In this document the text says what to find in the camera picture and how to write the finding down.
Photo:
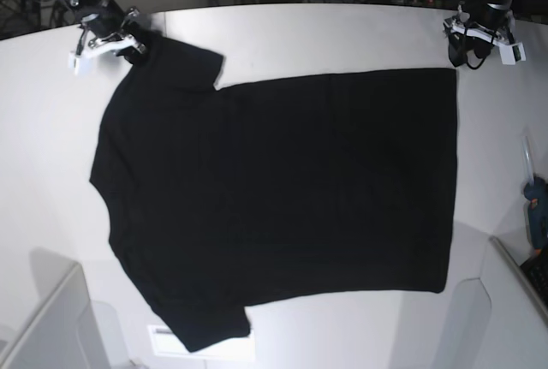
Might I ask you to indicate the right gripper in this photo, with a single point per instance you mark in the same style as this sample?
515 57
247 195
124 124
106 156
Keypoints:
105 20

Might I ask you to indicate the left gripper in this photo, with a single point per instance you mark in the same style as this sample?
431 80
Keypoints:
493 17

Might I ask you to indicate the black T-shirt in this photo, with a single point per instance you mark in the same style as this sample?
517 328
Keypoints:
223 199

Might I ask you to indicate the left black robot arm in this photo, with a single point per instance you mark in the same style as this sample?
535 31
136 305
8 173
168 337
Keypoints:
454 40

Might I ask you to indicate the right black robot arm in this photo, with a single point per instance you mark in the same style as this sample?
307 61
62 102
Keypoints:
132 27

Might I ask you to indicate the clear glue stick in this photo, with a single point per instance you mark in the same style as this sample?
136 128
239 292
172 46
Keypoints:
527 160

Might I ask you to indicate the blue glue gun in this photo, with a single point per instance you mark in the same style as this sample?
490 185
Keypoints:
536 196

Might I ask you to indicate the black keyboard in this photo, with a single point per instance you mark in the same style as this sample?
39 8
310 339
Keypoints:
536 271

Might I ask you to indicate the left white partition panel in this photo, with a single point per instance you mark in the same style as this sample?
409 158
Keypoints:
62 331

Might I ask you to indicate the white partition panel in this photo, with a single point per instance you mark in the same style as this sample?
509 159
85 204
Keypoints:
62 331
495 320

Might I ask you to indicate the right white partition panel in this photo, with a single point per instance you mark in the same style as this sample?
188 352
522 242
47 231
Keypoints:
495 320

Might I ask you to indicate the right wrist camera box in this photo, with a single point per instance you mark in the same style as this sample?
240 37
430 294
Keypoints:
79 65

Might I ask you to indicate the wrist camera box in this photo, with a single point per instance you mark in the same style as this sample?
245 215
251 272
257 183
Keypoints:
79 65
511 54

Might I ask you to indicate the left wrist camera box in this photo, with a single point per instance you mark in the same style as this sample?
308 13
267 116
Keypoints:
511 54

